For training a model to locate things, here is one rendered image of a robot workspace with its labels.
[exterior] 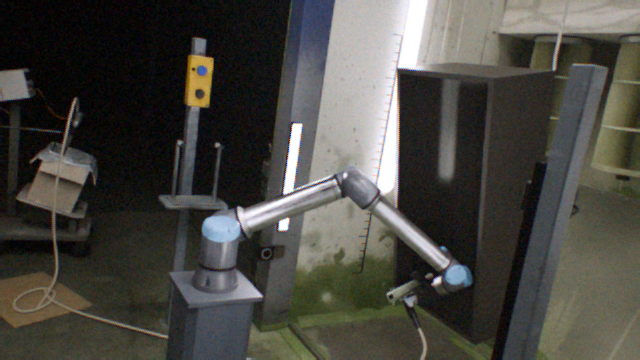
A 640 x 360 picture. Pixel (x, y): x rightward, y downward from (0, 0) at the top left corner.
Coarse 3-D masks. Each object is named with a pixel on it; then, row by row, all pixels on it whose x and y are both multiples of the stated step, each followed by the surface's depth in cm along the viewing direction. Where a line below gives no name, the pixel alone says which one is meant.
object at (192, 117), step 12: (192, 48) 280; (204, 48) 279; (192, 120) 285; (192, 132) 286; (192, 144) 288; (192, 156) 290; (192, 168) 291; (180, 180) 293; (180, 192) 293; (180, 216) 295; (180, 228) 296; (180, 240) 298; (180, 252) 300; (180, 264) 302; (168, 300) 307; (168, 312) 307; (168, 324) 307
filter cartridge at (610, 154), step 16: (624, 48) 285; (624, 64) 284; (624, 80) 283; (608, 96) 295; (624, 96) 283; (608, 112) 291; (624, 112) 282; (608, 128) 290; (624, 128) 282; (608, 144) 289; (624, 144) 283; (608, 160) 289; (624, 160) 285; (624, 176) 296
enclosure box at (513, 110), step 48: (432, 96) 269; (480, 96) 257; (528, 96) 216; (432, 144) 278; (480, 144) 263; (528, 144) 224; (432, 192) 287; (480, 192) 220; (480, 240) 225; (480, 288) 232; (480, 336) 241
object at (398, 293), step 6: (426, 276) 288; (432, 276) 292; (408, 282) 272; (414, 282) 272; (390, 288) 256; (396, 288) 262; (402, 288) 260; (408, 288) 265; (414, 288) 270; (390, 294) 254; (396, 294) 254; (402, 294) 258; (390, 300) 254; (408, 306) 260; (408, 312) 260; (414, 312) 260; (414, 318) 259; (414, 324) 259; (420, 324) 259
